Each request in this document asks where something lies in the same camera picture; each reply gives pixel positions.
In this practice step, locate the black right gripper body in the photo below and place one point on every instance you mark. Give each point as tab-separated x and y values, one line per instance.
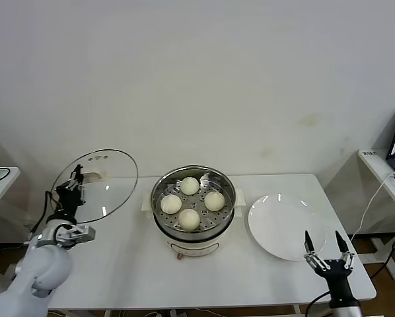
337	277

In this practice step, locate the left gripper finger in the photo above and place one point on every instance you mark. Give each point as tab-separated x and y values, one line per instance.
82	195
73	178

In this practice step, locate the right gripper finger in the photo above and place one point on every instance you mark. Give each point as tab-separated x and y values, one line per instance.
309	246
341	244

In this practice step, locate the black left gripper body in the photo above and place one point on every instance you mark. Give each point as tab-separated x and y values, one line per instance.
68	199

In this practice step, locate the round glass lid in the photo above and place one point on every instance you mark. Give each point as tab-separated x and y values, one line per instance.
118	185

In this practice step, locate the white steamed baozi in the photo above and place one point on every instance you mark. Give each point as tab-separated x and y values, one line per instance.
189	185
170	203
188	219
214	200

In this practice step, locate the stainless steel steamer basket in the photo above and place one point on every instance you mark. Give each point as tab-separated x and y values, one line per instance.
217	218

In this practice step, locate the white round plate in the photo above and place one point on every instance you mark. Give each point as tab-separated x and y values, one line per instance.
283	224

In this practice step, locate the white side table with label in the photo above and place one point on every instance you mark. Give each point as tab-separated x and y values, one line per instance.
372	162

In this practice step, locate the cream electric cooker pot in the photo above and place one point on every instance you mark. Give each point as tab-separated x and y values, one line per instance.
197	244

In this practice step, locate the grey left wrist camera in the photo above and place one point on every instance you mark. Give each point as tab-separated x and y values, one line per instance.
80	232

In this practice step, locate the white wall socket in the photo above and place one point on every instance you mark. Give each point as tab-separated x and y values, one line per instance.
26	225

